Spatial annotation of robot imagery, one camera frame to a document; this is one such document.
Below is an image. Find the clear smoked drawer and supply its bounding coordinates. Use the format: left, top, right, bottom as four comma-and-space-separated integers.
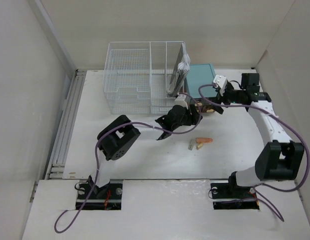
195, 98, 215, 114

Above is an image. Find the grey white booklet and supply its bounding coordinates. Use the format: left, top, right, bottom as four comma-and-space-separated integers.
167, 42, 191, 97

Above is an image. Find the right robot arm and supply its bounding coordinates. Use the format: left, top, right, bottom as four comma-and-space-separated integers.
212, 73, 304, 197

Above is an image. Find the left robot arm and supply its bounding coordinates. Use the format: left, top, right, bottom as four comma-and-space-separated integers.
88, 104, 202, 199

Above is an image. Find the orange marker pen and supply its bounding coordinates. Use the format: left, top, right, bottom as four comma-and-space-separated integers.
195, 137, 213, 144

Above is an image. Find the grey white eraser block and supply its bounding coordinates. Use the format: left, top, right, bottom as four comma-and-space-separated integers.
188, 139, 196, 150

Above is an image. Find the teal drawer box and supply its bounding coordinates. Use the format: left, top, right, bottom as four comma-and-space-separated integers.
185, 63, 215, 99

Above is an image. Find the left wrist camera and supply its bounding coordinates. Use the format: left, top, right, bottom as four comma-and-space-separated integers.
174, 93, 191, 109

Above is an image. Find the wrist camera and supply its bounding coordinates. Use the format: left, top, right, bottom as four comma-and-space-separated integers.
174, 93, 191, 109
212, 74, 228, 96

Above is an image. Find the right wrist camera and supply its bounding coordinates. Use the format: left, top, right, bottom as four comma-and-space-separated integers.
212, 74, 228, 96

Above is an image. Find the white wire mesh organizer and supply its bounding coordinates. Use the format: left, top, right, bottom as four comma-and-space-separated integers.
103, 41, 185, 115

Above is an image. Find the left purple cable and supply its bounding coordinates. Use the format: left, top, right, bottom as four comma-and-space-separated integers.
54, 93, 203, 234

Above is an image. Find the purple cable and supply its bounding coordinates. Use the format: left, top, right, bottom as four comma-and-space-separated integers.
54, 93, 203, 234
198, 84, 310, 223

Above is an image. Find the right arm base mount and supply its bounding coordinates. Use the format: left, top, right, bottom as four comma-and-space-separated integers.
208, 180, 259, 210

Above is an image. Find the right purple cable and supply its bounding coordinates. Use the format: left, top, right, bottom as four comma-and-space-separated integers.
198, 84, 310, 223

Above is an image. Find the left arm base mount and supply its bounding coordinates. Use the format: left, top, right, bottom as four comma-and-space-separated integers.
74, 177, 123, 211

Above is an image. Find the aluminium rail frame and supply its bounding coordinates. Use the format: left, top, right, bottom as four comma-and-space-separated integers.
43, 69, 87, 180

